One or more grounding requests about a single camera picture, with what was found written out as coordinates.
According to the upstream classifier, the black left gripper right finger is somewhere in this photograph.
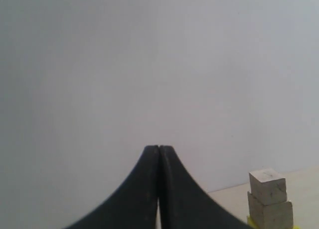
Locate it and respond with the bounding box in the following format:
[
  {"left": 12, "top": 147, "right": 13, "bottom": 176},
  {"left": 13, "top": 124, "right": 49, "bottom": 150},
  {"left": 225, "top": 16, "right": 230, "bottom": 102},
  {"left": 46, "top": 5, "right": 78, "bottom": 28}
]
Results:
[{"left": 158, "top": 145, "right": 250, "bottom": 229}]

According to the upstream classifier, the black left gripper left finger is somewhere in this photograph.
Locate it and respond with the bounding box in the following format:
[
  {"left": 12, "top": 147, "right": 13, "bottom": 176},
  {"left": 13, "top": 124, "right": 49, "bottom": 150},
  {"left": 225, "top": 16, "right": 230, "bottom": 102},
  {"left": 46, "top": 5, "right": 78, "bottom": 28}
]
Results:
[{"left": 68, "top": 145, "right": 160, "bottom": 229}]

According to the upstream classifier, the yellow cube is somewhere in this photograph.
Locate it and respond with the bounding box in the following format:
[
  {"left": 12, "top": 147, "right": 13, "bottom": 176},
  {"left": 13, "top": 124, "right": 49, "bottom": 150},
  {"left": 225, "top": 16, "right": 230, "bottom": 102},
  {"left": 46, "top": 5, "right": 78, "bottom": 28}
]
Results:
[{"left": 247, "top": 216, "right": 301, "bottom": 229}]

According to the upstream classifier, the small pale wooden cube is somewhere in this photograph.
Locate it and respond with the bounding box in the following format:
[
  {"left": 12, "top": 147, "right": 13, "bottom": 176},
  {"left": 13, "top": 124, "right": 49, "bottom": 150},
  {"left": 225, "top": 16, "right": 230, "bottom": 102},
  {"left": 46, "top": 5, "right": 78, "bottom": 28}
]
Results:
[{"left": 249, "top": 168, "right": 288, "bottom": 205}]

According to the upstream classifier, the medium plywood cube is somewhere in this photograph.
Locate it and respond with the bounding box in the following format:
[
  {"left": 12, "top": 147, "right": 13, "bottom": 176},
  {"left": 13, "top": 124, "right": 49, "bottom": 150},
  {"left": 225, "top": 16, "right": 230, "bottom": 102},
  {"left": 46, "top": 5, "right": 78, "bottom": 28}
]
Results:
[{"left": 247, "top": 192, "right": 294, "bottom": 229}]

